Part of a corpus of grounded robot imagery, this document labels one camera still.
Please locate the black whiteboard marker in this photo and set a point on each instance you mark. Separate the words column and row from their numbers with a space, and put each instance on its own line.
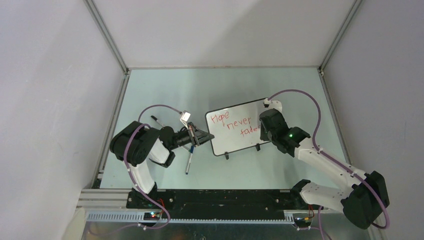
column 157, row 120

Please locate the right aluminium frame rail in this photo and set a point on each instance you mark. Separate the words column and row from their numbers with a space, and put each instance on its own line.
column 322, row 70

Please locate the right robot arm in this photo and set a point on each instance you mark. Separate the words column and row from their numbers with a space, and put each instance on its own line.
column 362, row 197

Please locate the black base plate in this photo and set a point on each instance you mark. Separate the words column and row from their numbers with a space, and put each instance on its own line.
column 228, row 204

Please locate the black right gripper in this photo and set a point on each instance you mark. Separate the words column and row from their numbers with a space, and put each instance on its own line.
column 263, row 135

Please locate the blue whiteboard marker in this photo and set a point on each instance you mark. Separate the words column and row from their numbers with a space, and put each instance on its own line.
column 189, row 161

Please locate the aluminium frame rail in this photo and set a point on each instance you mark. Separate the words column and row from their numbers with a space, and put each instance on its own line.
column 101, row 24
column 322, row 70

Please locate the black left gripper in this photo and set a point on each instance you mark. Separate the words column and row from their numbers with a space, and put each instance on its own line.
column 196, row 136

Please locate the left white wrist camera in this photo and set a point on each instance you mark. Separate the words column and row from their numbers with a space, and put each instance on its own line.
column 184, row 118

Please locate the grey cable duct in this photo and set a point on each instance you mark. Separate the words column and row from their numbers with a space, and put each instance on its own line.
column 143, row 217

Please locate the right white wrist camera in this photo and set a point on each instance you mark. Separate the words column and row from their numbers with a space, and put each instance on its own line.
column 272, row 104

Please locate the left aluminium frame rail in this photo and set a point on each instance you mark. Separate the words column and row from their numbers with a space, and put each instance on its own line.
column 101, row 24

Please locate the white whiteboard black frame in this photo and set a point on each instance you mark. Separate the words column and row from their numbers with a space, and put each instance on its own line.
column 235, row 127

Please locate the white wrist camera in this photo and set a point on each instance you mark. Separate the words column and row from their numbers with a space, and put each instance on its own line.
column 184, row 118
column 272, row 104

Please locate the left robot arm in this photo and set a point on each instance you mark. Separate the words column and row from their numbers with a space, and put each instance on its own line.
column 139, row 143

